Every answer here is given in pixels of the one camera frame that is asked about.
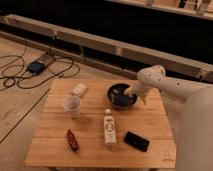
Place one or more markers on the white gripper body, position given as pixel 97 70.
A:
pixel 138 89

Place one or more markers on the white bottle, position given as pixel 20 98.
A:
pixel 109 128

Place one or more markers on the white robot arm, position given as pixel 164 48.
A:
pixel 195 144

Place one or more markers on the dark ceramic bowl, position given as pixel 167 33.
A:
pixel 117 97

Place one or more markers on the black rectangular case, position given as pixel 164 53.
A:
pixel 136 141

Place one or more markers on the white rectangular block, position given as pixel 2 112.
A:
pixel 80 89

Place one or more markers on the white paper cup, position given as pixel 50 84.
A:
pixel 71 104

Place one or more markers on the wooden table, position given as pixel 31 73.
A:
pixel 50 148

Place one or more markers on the red brown packet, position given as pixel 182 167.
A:
pixel 72 141

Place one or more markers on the blue power adapter box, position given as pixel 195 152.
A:
pixel 35 67

